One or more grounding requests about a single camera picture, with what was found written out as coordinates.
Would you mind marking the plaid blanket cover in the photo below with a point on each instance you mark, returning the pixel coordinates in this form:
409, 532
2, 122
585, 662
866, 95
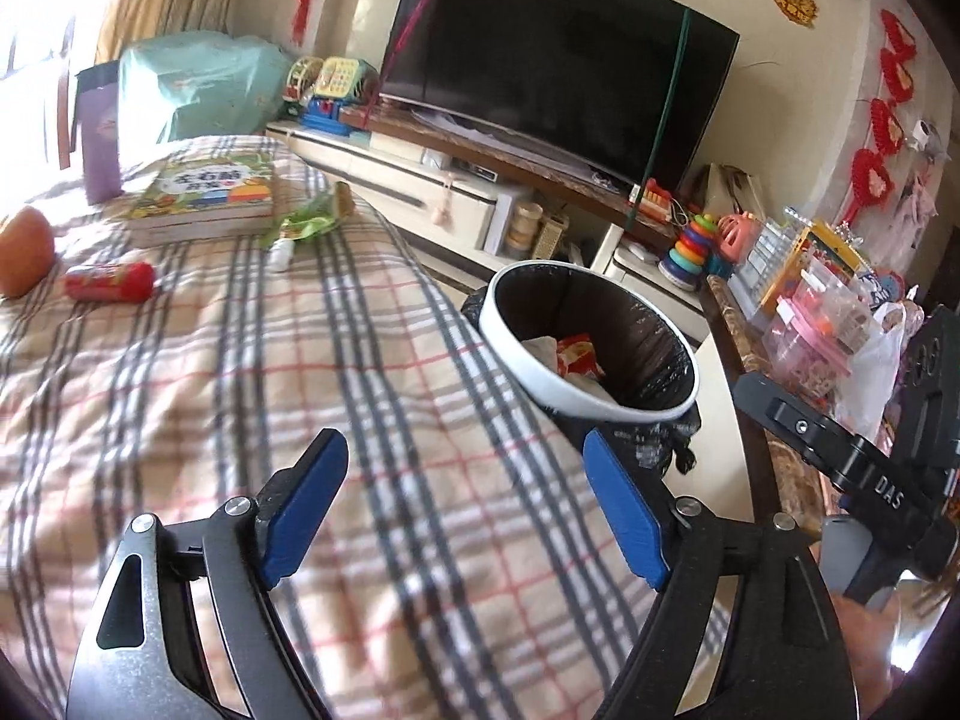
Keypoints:
465, 569

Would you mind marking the white tv cabinet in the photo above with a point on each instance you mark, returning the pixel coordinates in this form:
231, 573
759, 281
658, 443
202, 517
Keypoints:
459, 221

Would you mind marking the purple gift bag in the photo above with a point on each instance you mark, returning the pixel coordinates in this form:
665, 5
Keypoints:
96, 98

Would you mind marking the person right hand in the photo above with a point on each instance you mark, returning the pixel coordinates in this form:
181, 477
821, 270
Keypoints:
869, 637

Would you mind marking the black flat screen television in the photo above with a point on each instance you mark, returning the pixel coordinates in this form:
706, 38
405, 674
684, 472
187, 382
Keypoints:
627, 86

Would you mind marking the toy phone cash register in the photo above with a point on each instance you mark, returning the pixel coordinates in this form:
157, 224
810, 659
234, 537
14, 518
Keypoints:
317, 90

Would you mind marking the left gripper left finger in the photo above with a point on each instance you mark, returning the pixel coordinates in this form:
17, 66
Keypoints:
141, 654

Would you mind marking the rainbow stacking ring toy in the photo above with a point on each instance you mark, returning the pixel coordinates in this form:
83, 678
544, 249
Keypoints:
686, 263

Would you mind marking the wooden house toy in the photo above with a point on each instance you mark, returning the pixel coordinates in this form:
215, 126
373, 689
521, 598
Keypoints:
551, 234

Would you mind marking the red cylindrical snack pack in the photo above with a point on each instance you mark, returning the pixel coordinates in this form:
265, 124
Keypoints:
130, 283

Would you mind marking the black round trash bin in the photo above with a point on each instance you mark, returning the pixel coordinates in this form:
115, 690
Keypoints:
650, 369

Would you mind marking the green snack bag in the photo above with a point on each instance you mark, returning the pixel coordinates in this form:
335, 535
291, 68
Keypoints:
320, 215

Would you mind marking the white red plastic bag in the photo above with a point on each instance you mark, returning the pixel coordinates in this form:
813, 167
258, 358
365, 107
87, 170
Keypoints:
573, 359

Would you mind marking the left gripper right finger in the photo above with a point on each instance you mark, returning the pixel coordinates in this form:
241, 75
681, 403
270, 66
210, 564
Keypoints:
784, 655

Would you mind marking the pink plastic storage box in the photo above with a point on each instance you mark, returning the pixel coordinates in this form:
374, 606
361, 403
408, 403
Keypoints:
815, 334

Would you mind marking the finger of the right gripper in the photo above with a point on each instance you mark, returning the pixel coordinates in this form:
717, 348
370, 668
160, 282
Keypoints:
848, 460

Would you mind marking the red toy piano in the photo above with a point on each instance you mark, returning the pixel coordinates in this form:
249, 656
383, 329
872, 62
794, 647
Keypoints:
655, 203

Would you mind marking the children picture book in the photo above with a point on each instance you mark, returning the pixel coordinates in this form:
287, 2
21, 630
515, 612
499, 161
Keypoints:
203, 199

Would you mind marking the red apple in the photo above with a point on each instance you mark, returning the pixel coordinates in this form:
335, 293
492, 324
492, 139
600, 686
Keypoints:
27, 251

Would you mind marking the teal covered furniture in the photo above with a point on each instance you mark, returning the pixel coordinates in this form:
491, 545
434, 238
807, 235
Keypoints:
197, 83

